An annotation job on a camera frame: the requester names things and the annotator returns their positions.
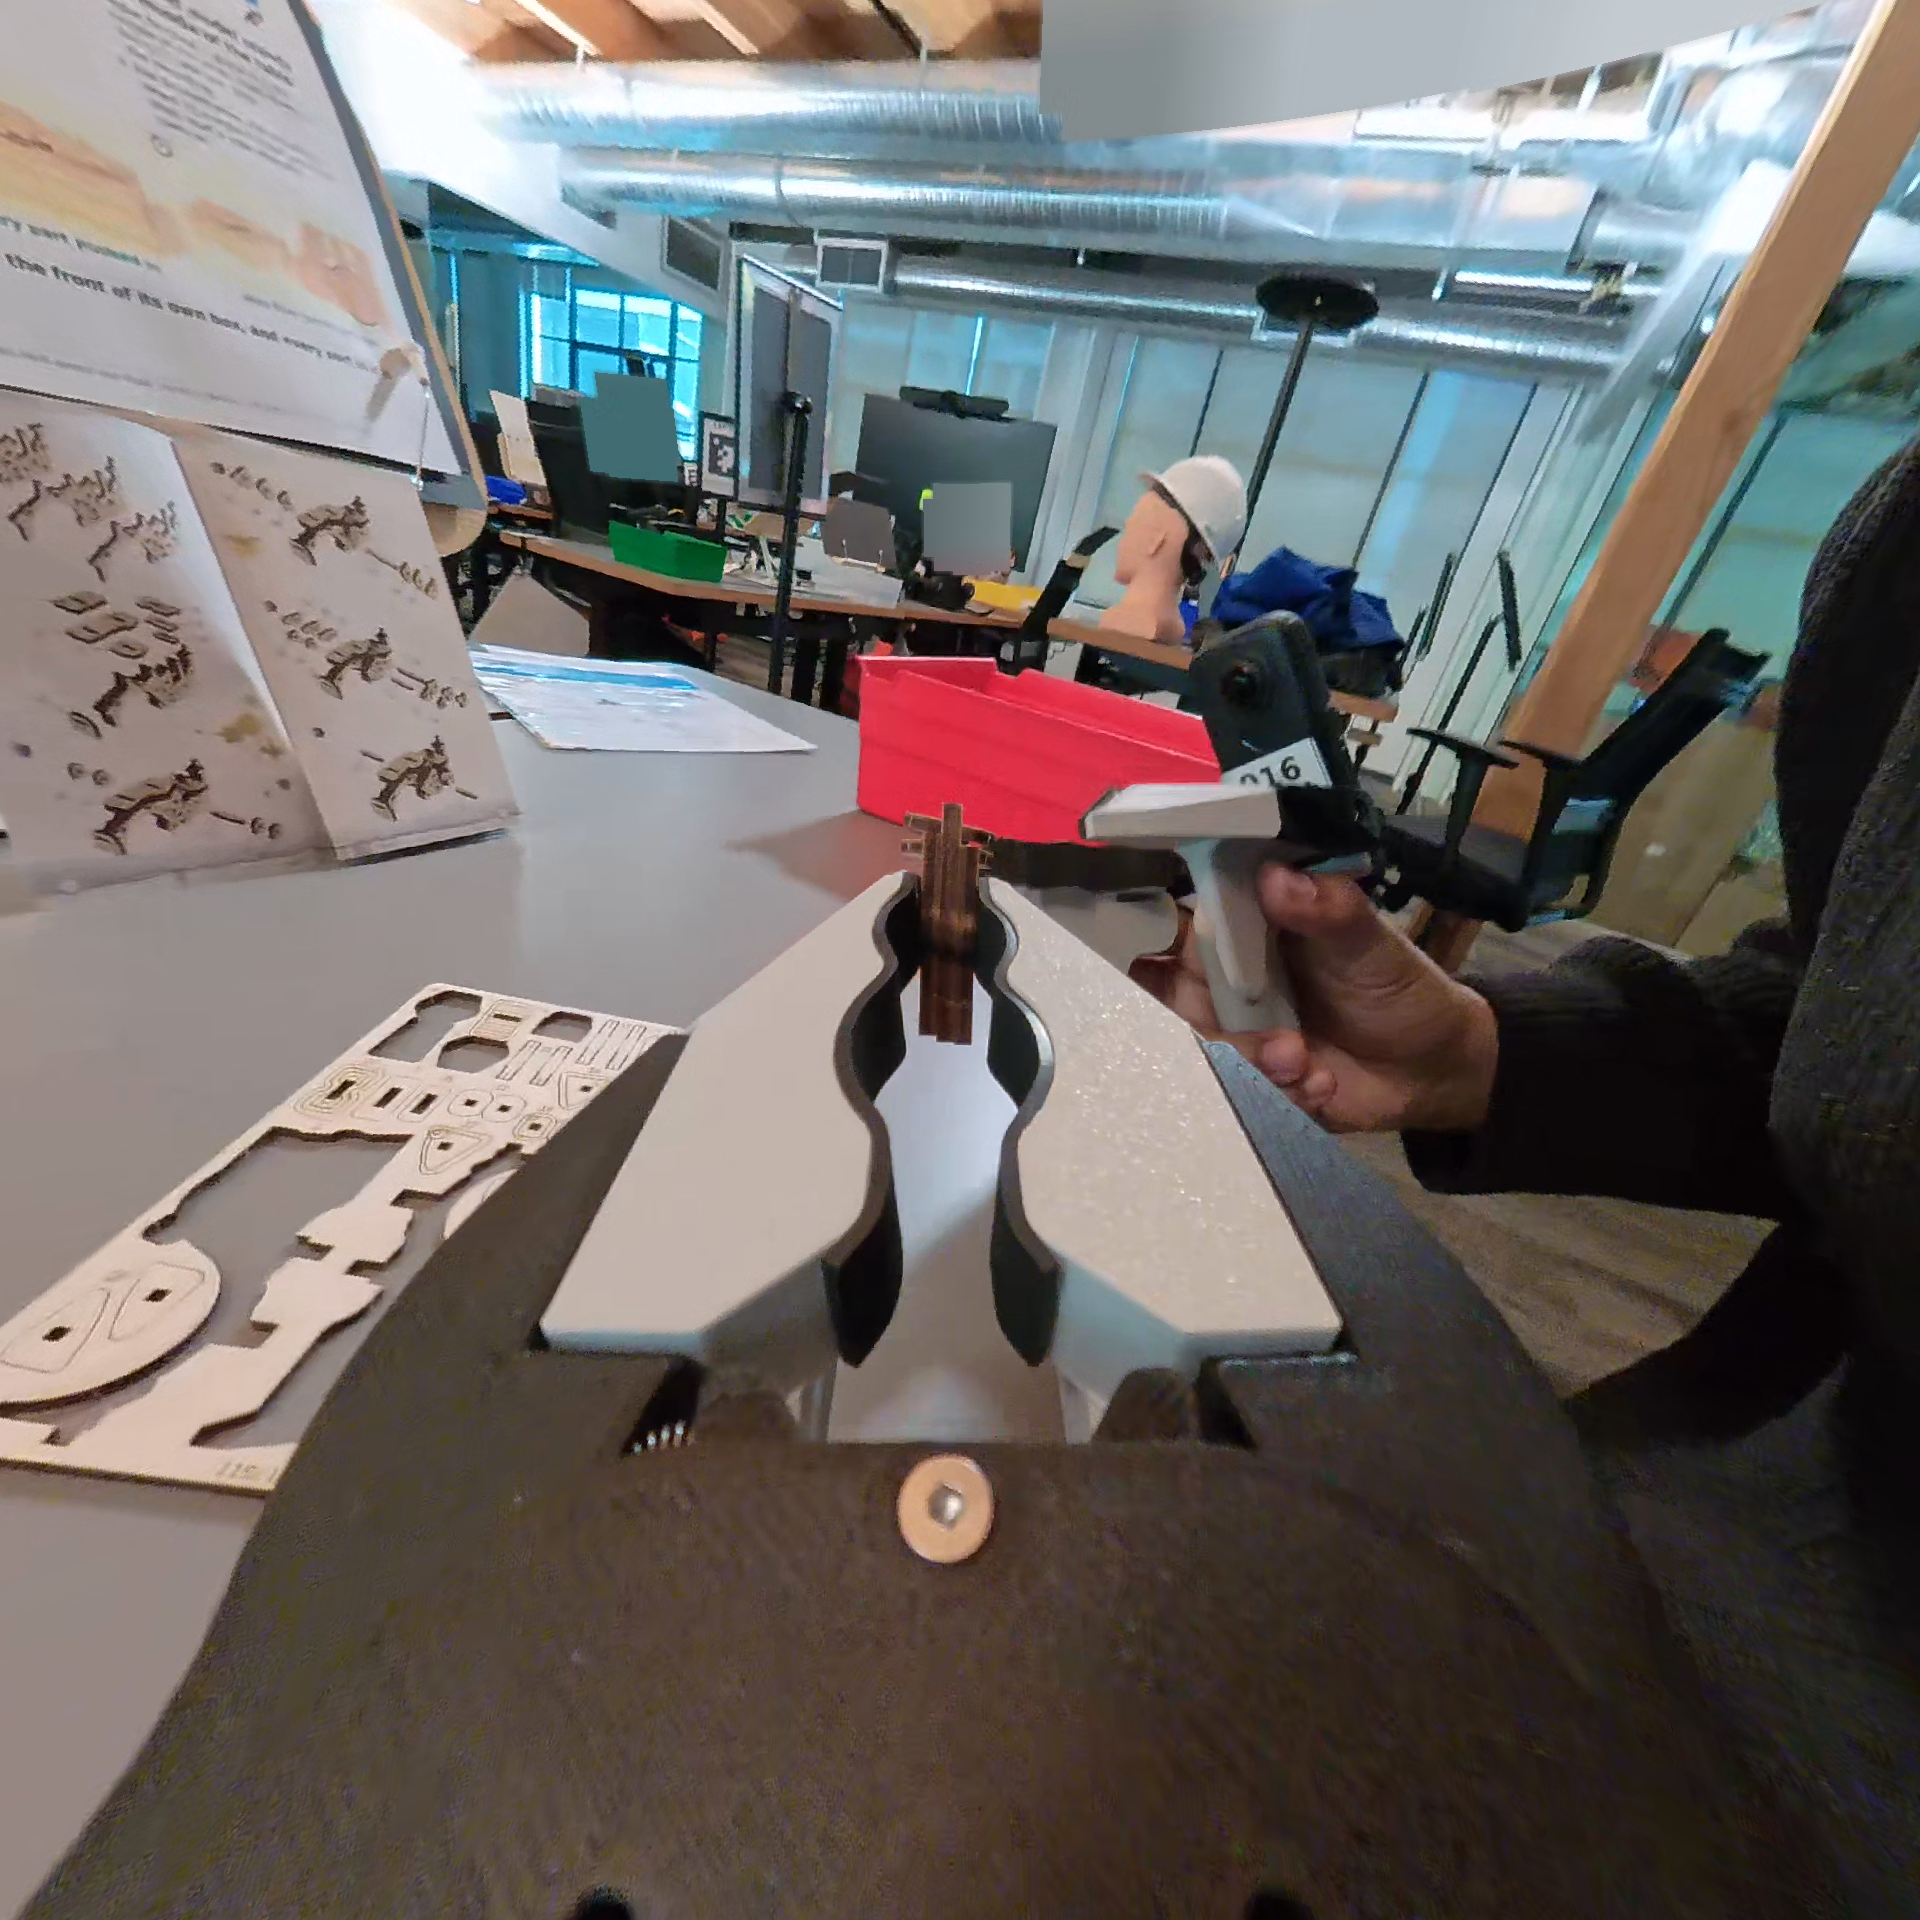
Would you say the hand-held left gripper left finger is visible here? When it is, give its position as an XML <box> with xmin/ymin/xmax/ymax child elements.
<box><xmin>536</xmin><ymin>872</ymin><xmax>922</xmax><ymax>1369</ymax></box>

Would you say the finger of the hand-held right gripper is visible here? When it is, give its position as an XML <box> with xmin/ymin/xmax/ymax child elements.
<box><xmin>1079</xmin><ymin>784</ymin><xmax>1287</xmax><ymax>846</ymax></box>

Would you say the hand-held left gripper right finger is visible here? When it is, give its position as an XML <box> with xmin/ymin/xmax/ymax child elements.
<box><xmin>979</xmin><ymin>878</ymin><xmax>1343</xmax><ymax>1398</ymax></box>

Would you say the wooden puzzle model assembly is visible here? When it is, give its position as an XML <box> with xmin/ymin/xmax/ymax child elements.
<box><xmin>903</xmin><ymin>803</ymin><xmax>995</xmax><ymax>1046</ymax></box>

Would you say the wooden puzzle sheet with cutouts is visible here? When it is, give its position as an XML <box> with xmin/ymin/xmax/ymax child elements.
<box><xmin>0</xmin><ymin>983</ymin><xmax>684</xmax><ymax>1496</ymax></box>

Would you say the person's right forearm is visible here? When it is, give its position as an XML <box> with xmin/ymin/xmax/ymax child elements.
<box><xmin>1402</xmin><ymin>914</ymin><xmax>1853</xmax><ymax>1225</ymax></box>

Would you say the grey desk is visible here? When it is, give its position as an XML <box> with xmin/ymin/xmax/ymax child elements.
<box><xmin>0</xmin><ymin>646</ymin><xmax>1248</xmax><ymax>1920</ymax></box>

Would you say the long wooden background desk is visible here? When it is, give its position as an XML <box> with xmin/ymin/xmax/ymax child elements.
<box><xmin>502</xmin><ymin>526</ymin><xmax>1396</xmax><ymax>723</ymax></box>

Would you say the person's right hand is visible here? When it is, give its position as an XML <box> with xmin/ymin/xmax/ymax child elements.
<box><xmin>1131</xmin><ymin>863</ymin><xmax>1501</xmax><ymax>1134</ymax></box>

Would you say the blue jacket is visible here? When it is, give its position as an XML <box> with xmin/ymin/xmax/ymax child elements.
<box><xmin>1211</xmin><ymin>547</ymin><xmax>1403</xmax><ymax>654</ymax></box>

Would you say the mannequin head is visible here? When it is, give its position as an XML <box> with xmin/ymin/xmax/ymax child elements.
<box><xmin>1112</xmin><ymin>487</ymin><xmax>1221</xmax><ymax>647</ymax></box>

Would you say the red plastic bin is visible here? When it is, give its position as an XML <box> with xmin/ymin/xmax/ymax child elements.
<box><xmin>855</xmin><ymin>651</ymin><xmax>1224</xmax><ymax>848</ymax></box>

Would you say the white hard hat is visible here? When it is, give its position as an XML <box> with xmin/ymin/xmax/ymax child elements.
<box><xmin>1140</xmin><ymin>455</ymin><xmax>1251</xmax><ymax>564</ymax></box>

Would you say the black office chair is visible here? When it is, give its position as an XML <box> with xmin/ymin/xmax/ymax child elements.
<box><xmin>1358</xmin><ymin>632</ymin><xmax>1772</xmax><ymax>936</ymax></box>

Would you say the black computer monitor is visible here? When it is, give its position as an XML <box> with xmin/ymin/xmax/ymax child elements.
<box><xmin>852</xmin><ymin>393</ymin><xmax>1059</xmax><ymax>571</ymax></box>

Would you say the black pole stand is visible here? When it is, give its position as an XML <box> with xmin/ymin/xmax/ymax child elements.
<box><xmin>1248</xmin><ymin>275</ymin><xmax>1382</xmax><ymax>529</ymax></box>

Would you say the blue and white paper sheet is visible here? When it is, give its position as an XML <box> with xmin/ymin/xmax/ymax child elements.
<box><xmin>471</xmin><ymin>646</ymin><xmax>819</xmax><ymax>754</ymax></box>

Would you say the green plastic bin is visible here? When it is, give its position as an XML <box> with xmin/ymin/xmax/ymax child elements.
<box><xmin>607</xmin><ymin>519</ymin><xmax>730</xmax><ymax>586</ymax></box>

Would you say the tall dark screen panel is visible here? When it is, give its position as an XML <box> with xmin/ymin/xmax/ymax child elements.
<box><xmin>736</xmin><ymin>256</ymin><xmax>842</xmax><ymax>513</ymax></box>

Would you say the person's dark sweater torso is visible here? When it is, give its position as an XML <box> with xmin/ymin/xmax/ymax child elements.
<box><xmin>1558</xmin><ymin>434</ymin><xmax>1920</xmax><ymax>1652</ymax></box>

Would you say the open instruction booklet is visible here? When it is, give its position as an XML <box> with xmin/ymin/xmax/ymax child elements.
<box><xmin>0</xmin><ymin>387</ymin><xmax>518</xmax><ymax>903</ymax></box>

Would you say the printed instruction sheet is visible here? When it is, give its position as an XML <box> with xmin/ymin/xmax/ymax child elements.
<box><xmin>0</xmin><ymin>0</ymin><xmax>482</xmax><ymax>474</ymax></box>

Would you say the silver ventilation duct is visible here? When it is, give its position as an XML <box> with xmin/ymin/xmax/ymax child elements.
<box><xmin>563</xmin><ymin>143</ymin><xmax>1652</xmax><ymax>280</ymax></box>
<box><xmin>885</xmin><ymin>247</ymin><xmax>1629</xmax><ymax>376</ymax></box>

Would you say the wooden post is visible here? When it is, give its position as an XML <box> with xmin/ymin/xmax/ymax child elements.
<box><xmin>1476</xmin><ymin>0</ymin><xmax>1920</xmax><ymax>841</ymax></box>

